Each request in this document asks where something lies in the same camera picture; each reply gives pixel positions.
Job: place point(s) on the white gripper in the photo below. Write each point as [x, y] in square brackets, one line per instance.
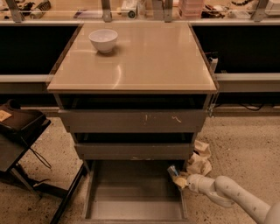
[193, 182]

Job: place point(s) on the redbull can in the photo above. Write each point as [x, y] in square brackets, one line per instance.
[173, 171]

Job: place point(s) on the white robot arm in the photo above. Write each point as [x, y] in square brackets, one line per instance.
[224, 192]

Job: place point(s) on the grey bottom drawer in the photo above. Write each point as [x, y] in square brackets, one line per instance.
[133, 192]

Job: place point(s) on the grey drawer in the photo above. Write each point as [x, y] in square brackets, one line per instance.
[133, 192]
[132, 120]
[134, 151]

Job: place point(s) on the grey middle drawer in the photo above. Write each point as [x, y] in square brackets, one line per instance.
[134, 151]

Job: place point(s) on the grey top drawer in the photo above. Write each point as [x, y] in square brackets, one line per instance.
[132, 120]

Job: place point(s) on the white clamp on counter side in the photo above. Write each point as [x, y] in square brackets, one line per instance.
[213, 59]

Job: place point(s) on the beige counter cabinet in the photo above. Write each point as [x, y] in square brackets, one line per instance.
[149, 57]

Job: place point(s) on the crumpled white cloth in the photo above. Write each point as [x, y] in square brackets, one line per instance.
[199, 162]

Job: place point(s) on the white bowl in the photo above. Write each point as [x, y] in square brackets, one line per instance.
[103, 40]

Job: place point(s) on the black tray with note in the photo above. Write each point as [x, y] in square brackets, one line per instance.
[17, 123]

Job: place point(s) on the pink storage box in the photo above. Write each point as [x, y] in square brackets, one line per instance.
[189, 9]

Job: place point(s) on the white device with lens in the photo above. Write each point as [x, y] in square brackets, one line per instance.
[129, 8]

